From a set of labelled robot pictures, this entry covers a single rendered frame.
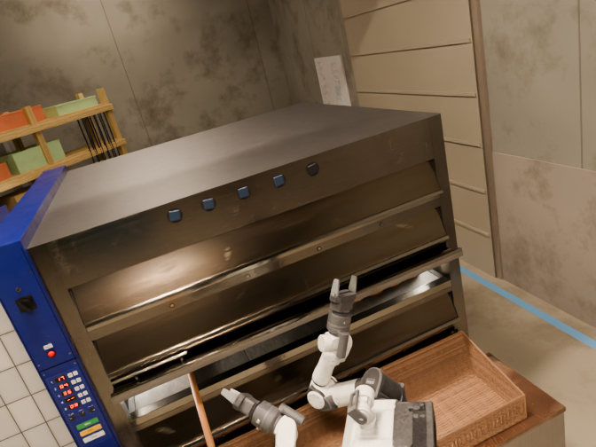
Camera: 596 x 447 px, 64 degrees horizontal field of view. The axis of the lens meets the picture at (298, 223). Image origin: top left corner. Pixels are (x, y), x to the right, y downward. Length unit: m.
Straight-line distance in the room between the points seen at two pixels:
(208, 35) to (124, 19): 1.41
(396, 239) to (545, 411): 1.16
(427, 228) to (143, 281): 1.45
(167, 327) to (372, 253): 1.06
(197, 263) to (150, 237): 0.24
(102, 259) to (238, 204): 0.61
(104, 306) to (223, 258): 0.53
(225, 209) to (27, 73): 7.36
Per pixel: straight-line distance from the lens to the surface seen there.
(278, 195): 2.16
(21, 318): 2.20
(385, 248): 2.47
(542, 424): 2.87
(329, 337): 1.84
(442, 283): 2.78
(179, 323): 2.26
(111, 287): 2.17
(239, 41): 9.30
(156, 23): 9.14
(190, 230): 2.10
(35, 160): 6.93
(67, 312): 2.21
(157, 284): 2.16
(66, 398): 2.37
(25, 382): 2.37
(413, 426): 1.68
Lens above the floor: 2.59
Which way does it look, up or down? 21 degrees down
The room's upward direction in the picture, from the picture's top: 14 degrees counter-clockwise
